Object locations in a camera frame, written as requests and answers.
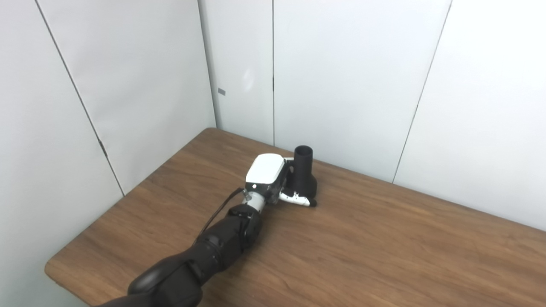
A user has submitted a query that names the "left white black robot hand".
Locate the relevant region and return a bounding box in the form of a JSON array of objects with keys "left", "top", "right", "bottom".
[{"left": 245, "top": 153, "right": 317, "bottom": 208}]

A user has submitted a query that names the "black flared nozzle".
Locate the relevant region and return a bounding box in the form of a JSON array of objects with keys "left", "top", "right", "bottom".
[{"left": 284, "top": 145, "right": 318, "bottom": 201}]

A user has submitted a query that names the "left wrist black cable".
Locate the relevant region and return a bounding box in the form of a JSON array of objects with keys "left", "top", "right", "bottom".
[{"left": 194, "top": 188, "right": 249, "bottom": 247}]

